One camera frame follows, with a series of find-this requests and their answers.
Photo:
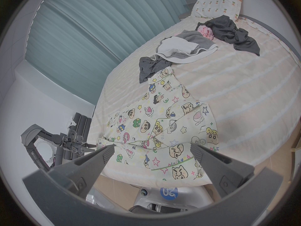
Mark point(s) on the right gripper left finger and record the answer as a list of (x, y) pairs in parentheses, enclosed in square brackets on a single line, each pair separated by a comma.
[(82, 169)]

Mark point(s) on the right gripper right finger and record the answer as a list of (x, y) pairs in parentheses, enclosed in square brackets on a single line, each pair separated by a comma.
[(221, 171)]

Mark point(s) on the white printed pyjama top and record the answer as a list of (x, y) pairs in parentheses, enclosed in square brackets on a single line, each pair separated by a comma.
[(160, 126)]

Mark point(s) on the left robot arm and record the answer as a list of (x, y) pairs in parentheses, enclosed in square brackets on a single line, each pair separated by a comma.
[(29, 135)]

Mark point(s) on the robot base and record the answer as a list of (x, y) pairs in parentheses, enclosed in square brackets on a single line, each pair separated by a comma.
[(188, 193)]

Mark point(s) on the bed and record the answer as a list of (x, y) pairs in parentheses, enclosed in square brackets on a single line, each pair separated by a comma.
[(235, 90)]

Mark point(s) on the white cloth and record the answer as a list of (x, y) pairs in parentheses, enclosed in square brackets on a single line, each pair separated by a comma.
[(72, 121)]

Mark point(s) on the blue-green curtain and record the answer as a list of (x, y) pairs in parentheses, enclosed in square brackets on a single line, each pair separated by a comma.
[(65, 55), (129, 13)]

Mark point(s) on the dark grey garment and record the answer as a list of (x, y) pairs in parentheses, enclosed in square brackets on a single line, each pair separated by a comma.
[(148, 67)]

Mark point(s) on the grey and white garment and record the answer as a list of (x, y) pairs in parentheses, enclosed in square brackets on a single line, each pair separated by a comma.
[(178, 46)]

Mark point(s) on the black garment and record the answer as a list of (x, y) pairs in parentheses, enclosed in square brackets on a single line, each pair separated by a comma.
[(230, 32)]

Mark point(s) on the pink garment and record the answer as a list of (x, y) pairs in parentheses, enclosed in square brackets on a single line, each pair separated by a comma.
[(205, 32)]

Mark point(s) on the grey bedside table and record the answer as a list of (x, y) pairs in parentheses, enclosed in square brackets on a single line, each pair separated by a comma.
[(188, 7)]

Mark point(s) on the white printed pillow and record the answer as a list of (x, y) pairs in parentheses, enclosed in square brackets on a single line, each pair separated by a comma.
[(216, 3)]

